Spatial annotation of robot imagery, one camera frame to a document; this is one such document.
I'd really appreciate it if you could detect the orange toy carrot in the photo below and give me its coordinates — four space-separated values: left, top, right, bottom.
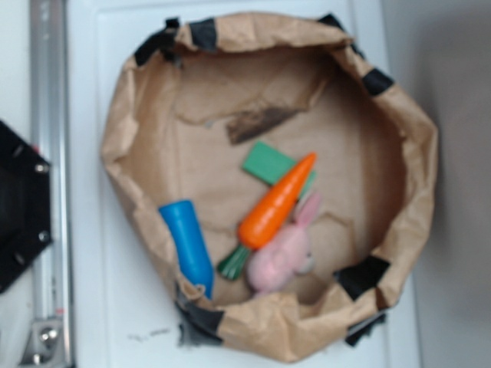
217 153 317 281

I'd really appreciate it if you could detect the blue plastic cylinder toy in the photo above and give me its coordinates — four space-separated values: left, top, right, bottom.
158 199 214 299

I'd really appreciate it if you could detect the brown paper bag bin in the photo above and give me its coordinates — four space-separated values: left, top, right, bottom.
101 12 437 362

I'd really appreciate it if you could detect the aluminium extrusion rail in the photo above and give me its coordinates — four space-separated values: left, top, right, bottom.
29 1 75 367

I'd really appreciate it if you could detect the green rectangular block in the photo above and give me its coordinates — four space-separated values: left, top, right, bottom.
241 141 299 187

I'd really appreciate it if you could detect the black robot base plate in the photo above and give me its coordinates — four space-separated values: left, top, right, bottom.
1 123 51 293

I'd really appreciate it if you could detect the metal corner bracket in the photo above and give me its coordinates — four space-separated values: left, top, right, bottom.
18 317 70 368

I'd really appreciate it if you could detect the pink plush bunny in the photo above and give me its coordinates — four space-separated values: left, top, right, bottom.
246 191 322 297

